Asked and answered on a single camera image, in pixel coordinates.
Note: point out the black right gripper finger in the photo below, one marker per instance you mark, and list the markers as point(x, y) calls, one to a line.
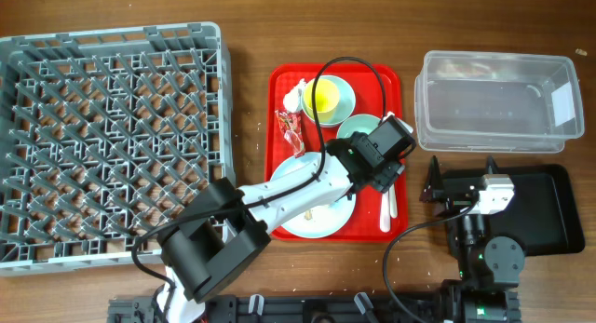
point(432, 190)
point(491, 167)

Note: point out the light green bowl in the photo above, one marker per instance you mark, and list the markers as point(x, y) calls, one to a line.
point(364, 123)

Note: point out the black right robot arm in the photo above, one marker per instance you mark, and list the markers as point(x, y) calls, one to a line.
point(489, 265)

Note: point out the white plastic fork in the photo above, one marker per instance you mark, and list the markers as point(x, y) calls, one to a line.
point(385, 219)

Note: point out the black plastic tray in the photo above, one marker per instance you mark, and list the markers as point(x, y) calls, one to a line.
point(542, 216)

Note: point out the light blue bowl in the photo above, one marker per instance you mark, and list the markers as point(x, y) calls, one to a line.
point(346, 104)

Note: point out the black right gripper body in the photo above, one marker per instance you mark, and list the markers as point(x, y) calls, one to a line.
point(456, 201)

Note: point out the white plastic spoon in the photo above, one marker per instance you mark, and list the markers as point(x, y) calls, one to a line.
point(393, 208)

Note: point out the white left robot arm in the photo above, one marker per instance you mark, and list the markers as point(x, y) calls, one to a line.
point(225, 228)

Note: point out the grey dishwasher rack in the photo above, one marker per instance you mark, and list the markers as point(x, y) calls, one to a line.
point(106, 135)

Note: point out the clear plastic bin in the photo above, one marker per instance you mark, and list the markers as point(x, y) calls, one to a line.
point(489, 102)

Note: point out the light blue plate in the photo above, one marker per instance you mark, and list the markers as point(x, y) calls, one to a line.
point(327, 219)

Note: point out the crumpled white tissue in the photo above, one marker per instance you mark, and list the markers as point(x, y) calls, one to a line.
point(292, 101)

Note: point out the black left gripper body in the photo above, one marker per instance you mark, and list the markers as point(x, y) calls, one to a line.
point(387, 173)

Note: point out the yellow plastic cup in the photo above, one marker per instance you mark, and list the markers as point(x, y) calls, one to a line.
point(327, 97)

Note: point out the red snack wrapper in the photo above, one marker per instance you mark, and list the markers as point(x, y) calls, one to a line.
point(290, 125)

